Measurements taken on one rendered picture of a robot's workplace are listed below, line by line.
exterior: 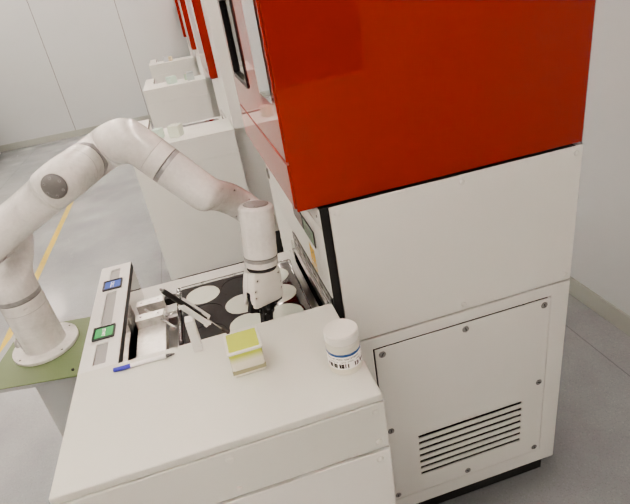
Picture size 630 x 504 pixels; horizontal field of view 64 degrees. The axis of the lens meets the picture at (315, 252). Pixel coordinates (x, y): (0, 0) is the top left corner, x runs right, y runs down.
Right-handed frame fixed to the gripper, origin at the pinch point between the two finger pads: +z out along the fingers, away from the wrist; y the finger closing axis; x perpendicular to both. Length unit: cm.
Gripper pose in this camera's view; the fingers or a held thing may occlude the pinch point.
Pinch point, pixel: (266, 319)
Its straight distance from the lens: 135.2
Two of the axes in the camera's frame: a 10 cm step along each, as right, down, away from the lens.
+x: 7.1, 2.4, -6.7
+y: -7.0, 3.0, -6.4
